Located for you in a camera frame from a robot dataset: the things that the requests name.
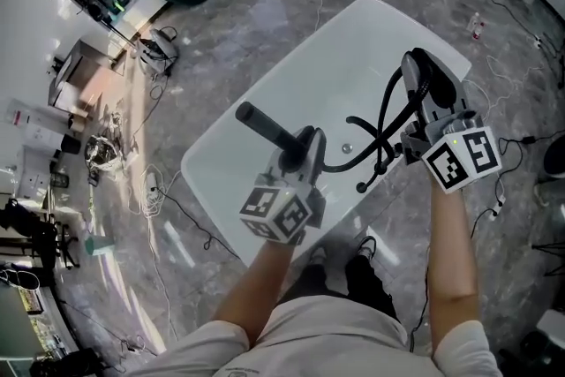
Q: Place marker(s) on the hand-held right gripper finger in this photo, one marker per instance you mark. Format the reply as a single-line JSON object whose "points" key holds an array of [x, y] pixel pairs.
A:
{"points": [[410, 84], [446, 88]]}

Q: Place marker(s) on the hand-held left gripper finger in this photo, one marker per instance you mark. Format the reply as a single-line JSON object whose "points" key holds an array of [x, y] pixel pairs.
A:
{"points": [[278, 165], [320, 159]]}

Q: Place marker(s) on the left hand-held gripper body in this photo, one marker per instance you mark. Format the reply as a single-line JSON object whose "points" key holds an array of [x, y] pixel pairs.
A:
{"points": [[265, 207]]}

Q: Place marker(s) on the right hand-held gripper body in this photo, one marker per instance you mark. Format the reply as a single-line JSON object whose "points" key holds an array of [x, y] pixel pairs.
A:
{"points": [[463, 159]]}

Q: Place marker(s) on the person's left forearm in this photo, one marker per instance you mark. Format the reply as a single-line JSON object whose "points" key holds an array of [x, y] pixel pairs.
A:
{"points": [[251, 291]]}

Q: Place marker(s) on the person's right forearm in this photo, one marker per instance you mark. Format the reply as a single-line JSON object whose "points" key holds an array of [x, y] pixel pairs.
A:
{"points": [[450, 260]]}

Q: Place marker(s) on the white bathtub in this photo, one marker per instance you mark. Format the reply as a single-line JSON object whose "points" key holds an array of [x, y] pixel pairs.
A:
{"points": [[318, 70]]}

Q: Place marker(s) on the white power strip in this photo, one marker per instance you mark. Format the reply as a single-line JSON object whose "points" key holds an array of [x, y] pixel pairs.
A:
{"points": [[151, 182], [499, 204]]}

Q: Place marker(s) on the black curved faucet spout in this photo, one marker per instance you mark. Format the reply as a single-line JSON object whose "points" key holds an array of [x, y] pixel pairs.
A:
{"points": [[374, 134]]}

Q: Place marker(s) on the clear bottle red label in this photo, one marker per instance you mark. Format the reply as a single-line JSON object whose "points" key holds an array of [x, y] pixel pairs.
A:
{"points": [[476, 26]]}

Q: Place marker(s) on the person's left shoe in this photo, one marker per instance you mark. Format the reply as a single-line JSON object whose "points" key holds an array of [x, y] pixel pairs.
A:
{"points": [[318, 254]]}

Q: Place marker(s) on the person's shoe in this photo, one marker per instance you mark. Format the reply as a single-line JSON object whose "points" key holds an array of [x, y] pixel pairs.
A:
{"points": [[318, 254], [366, 247]]}

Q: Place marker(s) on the white backpack rig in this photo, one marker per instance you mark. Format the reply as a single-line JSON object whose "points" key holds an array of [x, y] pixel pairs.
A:
{"points": [[156, 50], [556, 159]]}

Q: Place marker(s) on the person's right shoe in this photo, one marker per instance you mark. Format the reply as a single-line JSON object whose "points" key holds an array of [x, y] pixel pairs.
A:
{"points": [[366, 247]]}

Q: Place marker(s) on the person's black trousers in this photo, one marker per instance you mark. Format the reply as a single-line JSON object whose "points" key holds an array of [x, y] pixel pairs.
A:
{"points": [[362, 282]]}

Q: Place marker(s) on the person's white shirt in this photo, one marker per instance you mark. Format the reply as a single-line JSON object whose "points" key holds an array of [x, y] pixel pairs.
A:
{"points": [[331, 340]]}

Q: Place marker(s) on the small teal bin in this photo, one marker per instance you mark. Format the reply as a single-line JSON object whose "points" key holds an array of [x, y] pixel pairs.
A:
{"points": [[97, 245]]}

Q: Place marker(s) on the brown cardboard box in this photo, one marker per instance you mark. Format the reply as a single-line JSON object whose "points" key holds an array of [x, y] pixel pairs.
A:
{"points": [[88, 70]]}

